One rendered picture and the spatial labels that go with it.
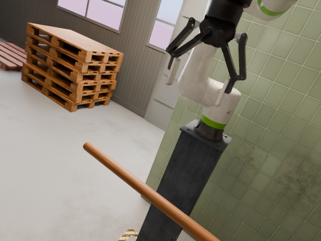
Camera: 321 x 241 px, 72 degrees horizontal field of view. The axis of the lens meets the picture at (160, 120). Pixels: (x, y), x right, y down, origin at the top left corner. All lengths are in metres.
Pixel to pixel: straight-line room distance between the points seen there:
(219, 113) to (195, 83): 0.17
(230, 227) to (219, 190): 0.32
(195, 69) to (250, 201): 1.22
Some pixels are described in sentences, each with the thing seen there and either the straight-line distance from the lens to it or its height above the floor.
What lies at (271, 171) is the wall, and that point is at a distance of 1.79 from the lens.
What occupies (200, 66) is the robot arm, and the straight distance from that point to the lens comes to 0.99.
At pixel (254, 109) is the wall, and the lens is 1.69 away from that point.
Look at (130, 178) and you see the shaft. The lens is 0.64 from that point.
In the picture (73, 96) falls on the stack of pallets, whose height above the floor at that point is 0.24.
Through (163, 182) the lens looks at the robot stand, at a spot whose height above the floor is 0.88.
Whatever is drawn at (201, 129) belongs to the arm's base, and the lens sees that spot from 1.06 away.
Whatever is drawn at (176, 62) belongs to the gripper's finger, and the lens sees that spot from 0.57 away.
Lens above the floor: 1.59
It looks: 22 degrees down
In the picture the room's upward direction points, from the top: 20 degrees clockwise
